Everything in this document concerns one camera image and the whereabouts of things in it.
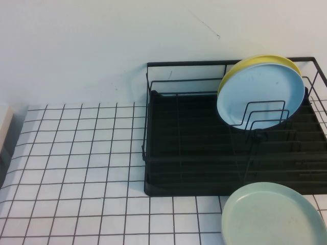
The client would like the blue plate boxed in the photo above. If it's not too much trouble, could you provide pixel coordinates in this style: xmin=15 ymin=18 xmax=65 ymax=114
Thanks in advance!
xmin=216 ymin=63 xmax=306 ymax=132

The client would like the yellow plate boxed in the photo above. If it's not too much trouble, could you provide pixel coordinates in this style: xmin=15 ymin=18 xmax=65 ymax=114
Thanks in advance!
xmin=218 ymin=53 xmax=303 ymax=95

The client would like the pale green plate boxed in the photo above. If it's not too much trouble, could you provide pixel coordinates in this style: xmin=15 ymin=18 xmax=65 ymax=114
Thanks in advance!
xmin=221 ymin=181 xmax=325 ymax=245

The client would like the white grid-pattern table mat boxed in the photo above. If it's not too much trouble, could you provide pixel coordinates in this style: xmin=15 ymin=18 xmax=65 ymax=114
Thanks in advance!
xmin=0 ymin=98 xmax=327 ymax=245

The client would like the black wire dish rack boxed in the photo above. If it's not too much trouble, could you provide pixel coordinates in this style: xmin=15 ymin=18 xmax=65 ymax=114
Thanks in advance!
xmin=141 ymin=56 xmax=327 ymax=191

